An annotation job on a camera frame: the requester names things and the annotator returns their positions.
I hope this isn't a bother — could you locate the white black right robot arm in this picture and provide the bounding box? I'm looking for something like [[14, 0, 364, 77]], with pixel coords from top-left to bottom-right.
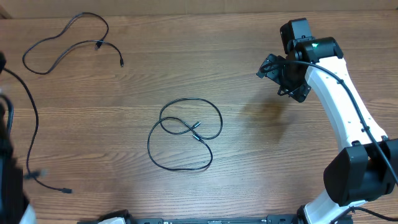
[[257, 18, 397, 223]]

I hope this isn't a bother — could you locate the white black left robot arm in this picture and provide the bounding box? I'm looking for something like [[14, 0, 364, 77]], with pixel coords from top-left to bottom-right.
[[1, 52, 138, 224]]

